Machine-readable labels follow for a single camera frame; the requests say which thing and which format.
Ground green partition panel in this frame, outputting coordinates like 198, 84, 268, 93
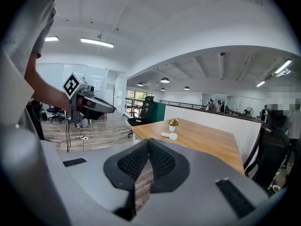
152, 102, 166, 123

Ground person's grey t-shirt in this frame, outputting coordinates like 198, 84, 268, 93
0, 0, 57, 131

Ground black hanging cable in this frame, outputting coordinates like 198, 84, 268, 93
64, 113, 71, 153

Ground black office chair grey armrests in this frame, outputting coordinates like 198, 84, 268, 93
244, 126, 292, 191

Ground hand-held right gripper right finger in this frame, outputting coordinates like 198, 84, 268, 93
149, 137, 190, 194

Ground black mesh office chair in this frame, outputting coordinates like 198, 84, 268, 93
127, 96, 156, 137

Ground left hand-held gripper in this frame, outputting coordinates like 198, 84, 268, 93
62, 72, 117, 124

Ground black floor cable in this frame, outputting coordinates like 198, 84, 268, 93
44, 137, 82, 147

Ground wooden table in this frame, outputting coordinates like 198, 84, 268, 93
164, 105, 263, 167

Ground small white handheld fan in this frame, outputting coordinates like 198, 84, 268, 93
161, 132, 178, 141

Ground person's left forearm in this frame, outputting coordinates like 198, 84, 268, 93
24, 52, 71, 114

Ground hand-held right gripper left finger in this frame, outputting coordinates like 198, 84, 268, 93
103, 138, 150, 221

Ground black metal railing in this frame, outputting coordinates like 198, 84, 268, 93
159, 100, 207, 110
124, 97, 144, 118

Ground person's left hand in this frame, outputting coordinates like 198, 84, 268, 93
76, 97, 91, 111

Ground potted flowers in white pot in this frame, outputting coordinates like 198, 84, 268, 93
168, 118, 179, 133

